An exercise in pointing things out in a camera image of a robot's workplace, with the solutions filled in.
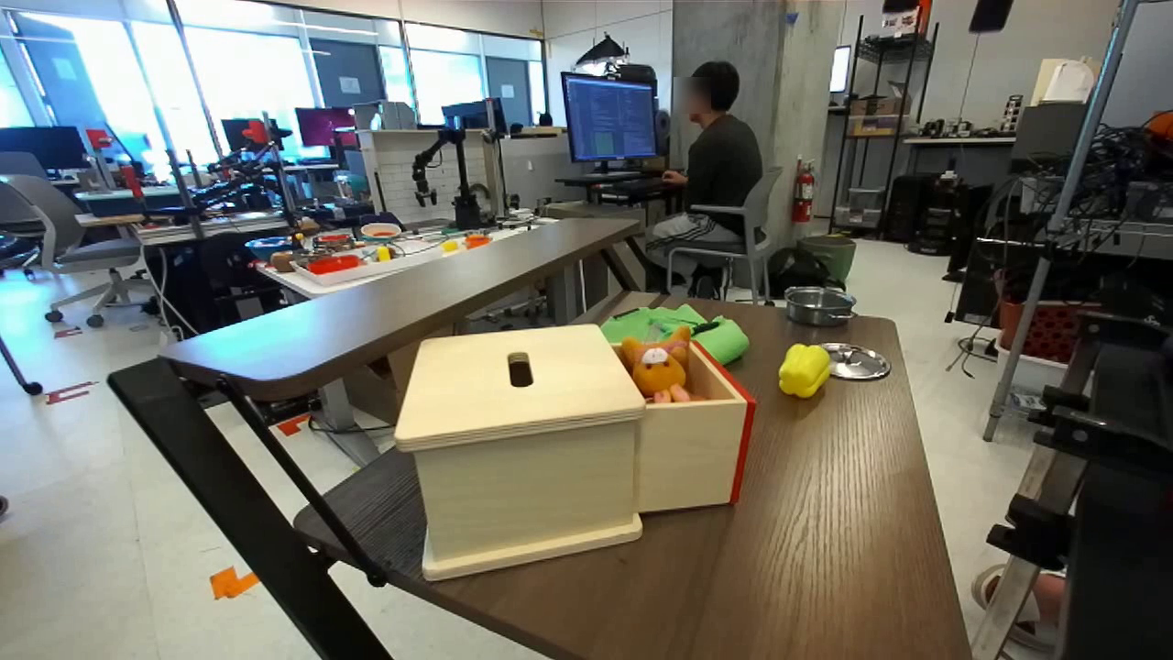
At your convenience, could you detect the yellow toy pepper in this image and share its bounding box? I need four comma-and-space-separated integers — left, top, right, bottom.
778, 344, 832, 400

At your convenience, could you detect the orange plush toy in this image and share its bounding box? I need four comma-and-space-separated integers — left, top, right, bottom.
619, 326, 696, 405

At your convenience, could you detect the wooden box with slotted lid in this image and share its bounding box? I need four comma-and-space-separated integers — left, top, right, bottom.
394, 324, 648, 582

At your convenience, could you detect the green cloth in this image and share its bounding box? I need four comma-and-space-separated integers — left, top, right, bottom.
599, 303, 751, 367

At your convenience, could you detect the wooden drawer with red front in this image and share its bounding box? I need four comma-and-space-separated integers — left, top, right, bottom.
632, 340, 758, 514

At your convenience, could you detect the long brown table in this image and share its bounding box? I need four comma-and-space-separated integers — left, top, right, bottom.
159, 217, 643, 404

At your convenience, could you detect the person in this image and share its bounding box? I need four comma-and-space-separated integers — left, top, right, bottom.
644, 60, 765, 300

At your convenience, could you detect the large computer monitor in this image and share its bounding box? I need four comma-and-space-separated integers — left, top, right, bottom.
560, 71, 661, 177

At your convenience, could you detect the black backpack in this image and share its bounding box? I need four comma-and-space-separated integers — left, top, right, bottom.
767, 247, 846, 298

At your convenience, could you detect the white table with toys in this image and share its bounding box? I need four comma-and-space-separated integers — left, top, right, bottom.
255, 220, 554, 302

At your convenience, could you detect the silver metal pot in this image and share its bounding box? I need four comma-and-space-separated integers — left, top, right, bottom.
784, 285, 858, 328

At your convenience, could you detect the green bin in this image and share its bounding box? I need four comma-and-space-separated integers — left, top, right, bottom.
796, 233, 858, 284

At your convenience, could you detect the red fire extinguisher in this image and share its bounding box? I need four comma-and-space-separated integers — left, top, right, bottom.
792, 157, 817, 225

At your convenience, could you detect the silver metal lid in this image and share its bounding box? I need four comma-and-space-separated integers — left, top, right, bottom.
819, 342, 893, 382

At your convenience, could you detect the monitor with red screen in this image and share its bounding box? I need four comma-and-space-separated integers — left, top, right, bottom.
294, 106, 358, 149

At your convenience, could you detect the orange crate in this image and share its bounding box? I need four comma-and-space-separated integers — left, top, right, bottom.
996, 297, 1102, 365

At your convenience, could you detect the silver pole stand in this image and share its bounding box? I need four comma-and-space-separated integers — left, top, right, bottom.
981, 0, 1143, 444

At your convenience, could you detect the grey office chair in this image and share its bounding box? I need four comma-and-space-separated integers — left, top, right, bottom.
0, 173, 149, 329

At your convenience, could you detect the black metal rack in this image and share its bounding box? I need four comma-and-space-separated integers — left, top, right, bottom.
984, 310, 1173, 660

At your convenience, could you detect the black wire shelf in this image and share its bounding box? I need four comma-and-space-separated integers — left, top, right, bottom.
828, 13, 942, 237

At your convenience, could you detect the black frame stand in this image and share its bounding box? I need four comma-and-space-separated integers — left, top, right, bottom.
107, 357, 397, 660

